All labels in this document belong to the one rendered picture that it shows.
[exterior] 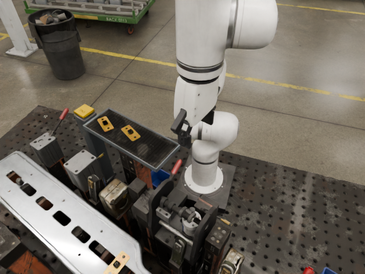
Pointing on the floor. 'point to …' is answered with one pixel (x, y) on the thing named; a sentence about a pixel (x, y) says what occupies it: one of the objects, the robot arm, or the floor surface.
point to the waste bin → (58, 41)
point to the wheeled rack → (141, 8)
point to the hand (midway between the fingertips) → (196, 130)
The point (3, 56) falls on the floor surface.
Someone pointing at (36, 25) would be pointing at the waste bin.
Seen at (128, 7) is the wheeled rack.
